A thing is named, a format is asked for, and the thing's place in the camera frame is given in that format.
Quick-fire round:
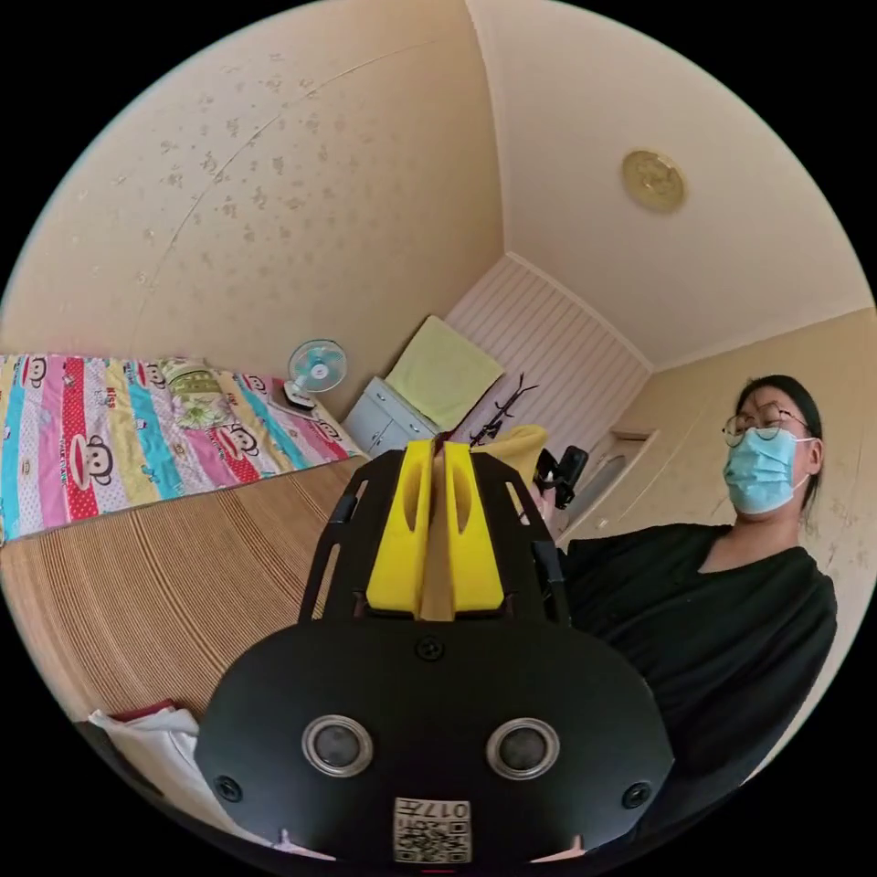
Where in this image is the black coat rack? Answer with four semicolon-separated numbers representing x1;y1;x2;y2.
468;372;543;448

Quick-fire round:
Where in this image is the green flowered pillow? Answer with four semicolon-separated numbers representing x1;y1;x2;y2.
159;356;238;431

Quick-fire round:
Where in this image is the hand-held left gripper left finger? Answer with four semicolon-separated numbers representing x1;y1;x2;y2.
365;439;437;615

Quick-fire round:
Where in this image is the door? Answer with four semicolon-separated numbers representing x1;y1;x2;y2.
558;427;660;544

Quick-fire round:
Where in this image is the small blue table fan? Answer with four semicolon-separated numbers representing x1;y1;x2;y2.
268;338;349;417

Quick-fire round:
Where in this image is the pile of clothes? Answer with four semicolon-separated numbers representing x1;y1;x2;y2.
87;698;277;852

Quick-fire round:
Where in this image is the pale grey cupboard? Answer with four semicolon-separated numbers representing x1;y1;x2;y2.
342;375;441;461

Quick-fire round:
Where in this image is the light green cloth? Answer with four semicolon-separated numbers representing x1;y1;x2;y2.
384;314;506;431

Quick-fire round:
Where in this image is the person's right hand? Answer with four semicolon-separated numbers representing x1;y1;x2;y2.
525;479;574;549

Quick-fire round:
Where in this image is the round golden ceiling lamp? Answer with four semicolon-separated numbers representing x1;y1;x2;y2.
621;148;687;215

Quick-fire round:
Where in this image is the person's body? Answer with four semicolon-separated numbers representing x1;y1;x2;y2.
555;373;841;854

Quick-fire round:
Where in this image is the bed with mat and printed quilt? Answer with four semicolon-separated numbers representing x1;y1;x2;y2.
0;352;407;738

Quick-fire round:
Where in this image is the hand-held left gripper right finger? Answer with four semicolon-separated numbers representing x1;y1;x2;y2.
443;440;506;612

